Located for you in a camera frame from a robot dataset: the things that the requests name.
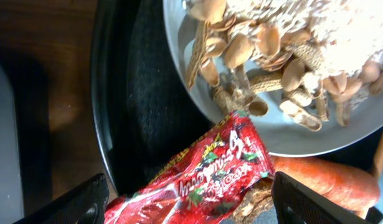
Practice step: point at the orange carrot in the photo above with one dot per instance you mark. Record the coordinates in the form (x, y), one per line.
(311, 170)

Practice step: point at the round black tray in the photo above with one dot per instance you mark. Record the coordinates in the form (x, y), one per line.
(142, 112)

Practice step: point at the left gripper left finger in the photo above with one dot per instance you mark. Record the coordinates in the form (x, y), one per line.
(84, 204)

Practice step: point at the brown food chunk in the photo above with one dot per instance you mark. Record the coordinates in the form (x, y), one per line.
(257, 200)

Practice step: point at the clear plastic bin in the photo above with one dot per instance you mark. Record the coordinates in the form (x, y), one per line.
(11, 196)

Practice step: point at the grey plate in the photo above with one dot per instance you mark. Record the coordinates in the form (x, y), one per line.
(279, 133)

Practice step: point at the nut shells pile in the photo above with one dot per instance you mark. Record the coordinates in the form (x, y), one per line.
(243, 58)

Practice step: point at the wooden chopstick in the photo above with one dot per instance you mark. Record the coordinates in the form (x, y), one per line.
(377, 165)

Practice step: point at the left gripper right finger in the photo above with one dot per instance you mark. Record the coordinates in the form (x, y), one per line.
(322, 202)

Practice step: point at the red snack wrapper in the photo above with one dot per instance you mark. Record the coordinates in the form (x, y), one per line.
(205, 182)

